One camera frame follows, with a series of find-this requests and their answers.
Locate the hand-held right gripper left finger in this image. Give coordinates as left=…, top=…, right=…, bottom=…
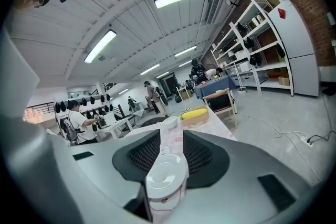
left=112, top=128, right=161, bottom=183

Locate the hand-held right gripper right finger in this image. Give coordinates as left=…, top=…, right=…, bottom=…
left=182, top=130, right=230, bottom=189

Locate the white table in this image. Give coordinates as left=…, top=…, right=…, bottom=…
left=95, top=116, right=135, bottom=140

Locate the wooden tray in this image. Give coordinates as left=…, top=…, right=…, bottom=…
left=180, top=105, right=210, bottom=127

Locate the yellow oblong item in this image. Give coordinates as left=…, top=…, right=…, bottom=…
left=181, top=109, right=208, bottom=121

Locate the wooden chair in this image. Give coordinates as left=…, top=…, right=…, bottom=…
left=202, top=88, right=238, bottom=130

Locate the blue cloth covered table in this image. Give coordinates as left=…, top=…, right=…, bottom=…
left=194, top=75, right=237, bottom=100

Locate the row of black hanging bags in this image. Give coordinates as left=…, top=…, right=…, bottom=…
left=53, top=93, right=114, bottom=114

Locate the white mop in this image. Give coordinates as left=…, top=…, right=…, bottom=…
left=235, top=63, right=248, bottom=94

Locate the white power strip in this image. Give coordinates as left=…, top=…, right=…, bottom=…
left=300, top=135, right=315, bottom=150

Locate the metal railing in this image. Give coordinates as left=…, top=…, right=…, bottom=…
left=23, top=103, right=56, bottom=124

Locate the white metal shelf rack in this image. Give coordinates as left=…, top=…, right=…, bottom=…
left=211, top=0, right=295, bottom=97

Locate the white refrigerator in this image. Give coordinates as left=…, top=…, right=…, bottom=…
left=267, top=0, right=320, bottom=98

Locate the ceiling air conditioner unit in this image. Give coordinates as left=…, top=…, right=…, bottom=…
left=205, top=0, right=222, bottom=26

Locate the white power cable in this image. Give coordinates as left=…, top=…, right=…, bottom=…
left=235, top=111, right=323, bottom=183

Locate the black power cable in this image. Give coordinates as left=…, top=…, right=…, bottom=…
left=306, top=112, right=336, bottom=144

